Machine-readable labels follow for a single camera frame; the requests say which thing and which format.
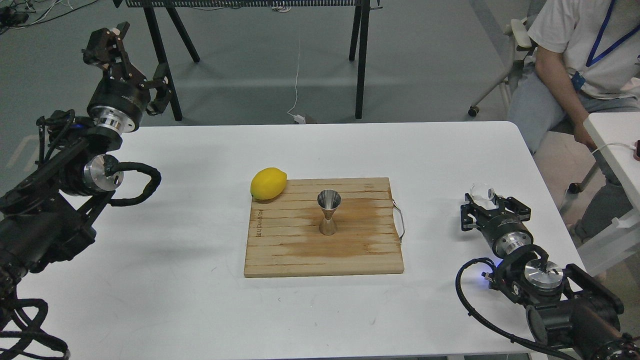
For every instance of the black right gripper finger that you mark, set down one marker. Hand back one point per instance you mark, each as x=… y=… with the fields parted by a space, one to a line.
x=513 y=206
x=473 y=215

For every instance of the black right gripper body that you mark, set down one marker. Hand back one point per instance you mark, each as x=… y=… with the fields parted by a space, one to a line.
x=503 y=231

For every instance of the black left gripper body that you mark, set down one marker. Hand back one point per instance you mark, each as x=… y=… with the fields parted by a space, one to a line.
x=119 y=105

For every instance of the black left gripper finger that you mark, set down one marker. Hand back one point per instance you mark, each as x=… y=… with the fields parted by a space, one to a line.
x=156 y=93
x=105 y=50

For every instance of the steel double jigger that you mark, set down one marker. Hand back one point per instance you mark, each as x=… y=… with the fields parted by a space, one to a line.
x=329 y=200

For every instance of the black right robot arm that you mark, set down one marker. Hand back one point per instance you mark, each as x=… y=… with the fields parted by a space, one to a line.
x=565 y=307

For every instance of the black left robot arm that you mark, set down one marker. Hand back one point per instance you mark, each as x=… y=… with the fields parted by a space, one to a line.
x=49 y=216

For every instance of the red phone on side table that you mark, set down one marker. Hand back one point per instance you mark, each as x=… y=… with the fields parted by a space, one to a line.
x=636 y=151

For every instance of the yellow lemon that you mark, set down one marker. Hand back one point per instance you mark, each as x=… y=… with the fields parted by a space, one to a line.
x=268 y=183

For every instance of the person in white shirt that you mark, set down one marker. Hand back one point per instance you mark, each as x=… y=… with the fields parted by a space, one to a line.
x=586 y=61

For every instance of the grey office chair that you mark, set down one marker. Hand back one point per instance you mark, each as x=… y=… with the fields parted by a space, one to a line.
x=515 y=39

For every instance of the wooden cutting board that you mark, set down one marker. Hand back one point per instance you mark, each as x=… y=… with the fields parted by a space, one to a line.
x=283 y=239

